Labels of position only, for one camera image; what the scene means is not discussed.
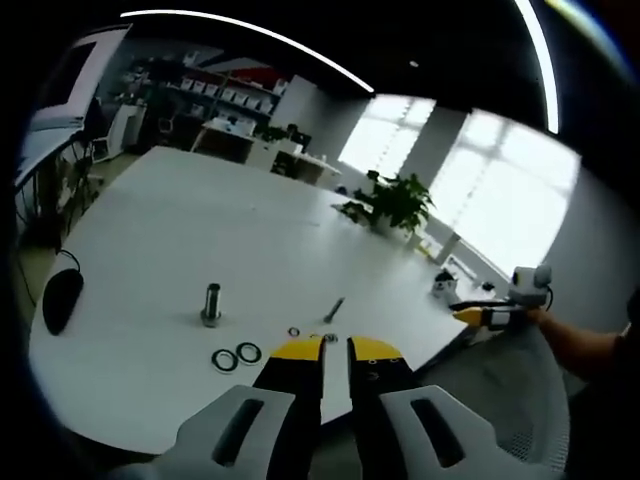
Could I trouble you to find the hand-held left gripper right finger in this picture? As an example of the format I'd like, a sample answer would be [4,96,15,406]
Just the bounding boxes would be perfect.
[346,335,507,480]

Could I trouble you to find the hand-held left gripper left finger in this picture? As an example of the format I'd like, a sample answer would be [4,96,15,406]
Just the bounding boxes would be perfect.
[107,337,327,480]

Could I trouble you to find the large black-rimmed washer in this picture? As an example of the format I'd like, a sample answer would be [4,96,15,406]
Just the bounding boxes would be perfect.
[235,341,263,366]
[211,347,241,373]

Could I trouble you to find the metal threaded stud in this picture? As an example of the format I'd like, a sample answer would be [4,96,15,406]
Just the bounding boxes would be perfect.
[199,282,225,329]

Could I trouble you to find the small white black device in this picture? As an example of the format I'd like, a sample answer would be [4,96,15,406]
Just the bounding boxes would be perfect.
[431,269,460,300]

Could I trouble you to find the grey mesh office chair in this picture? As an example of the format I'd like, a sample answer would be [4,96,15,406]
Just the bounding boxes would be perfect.
[418,319,572,474]

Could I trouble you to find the green potted plant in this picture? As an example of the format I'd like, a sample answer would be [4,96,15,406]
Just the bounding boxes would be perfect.
[338,169,437,244]

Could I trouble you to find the slim metal bolt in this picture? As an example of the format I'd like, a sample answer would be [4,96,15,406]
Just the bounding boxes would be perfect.
[322,296,347,323]

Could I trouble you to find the black computer mouse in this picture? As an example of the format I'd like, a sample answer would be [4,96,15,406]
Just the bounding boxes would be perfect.
[41,268,86,337]

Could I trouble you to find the long ceiling light strip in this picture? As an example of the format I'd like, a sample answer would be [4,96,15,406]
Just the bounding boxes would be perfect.
[119,9,376,94]
[514,0,561,135]

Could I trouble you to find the white low cabinet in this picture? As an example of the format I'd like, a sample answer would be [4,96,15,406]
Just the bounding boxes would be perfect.
[249,138,343,182]

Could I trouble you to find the wooden background desk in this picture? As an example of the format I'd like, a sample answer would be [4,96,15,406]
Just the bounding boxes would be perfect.
[191,119,254,164]

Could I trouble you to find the storage shelf with white boxes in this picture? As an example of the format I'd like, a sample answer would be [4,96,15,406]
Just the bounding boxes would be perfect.
[144,49,291,126]

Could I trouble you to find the large white board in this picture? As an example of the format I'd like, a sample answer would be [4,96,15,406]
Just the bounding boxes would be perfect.
[27,27,132,132]

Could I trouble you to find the black mouse cable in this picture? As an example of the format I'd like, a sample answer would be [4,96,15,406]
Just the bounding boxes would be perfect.
[55,248,83,274]

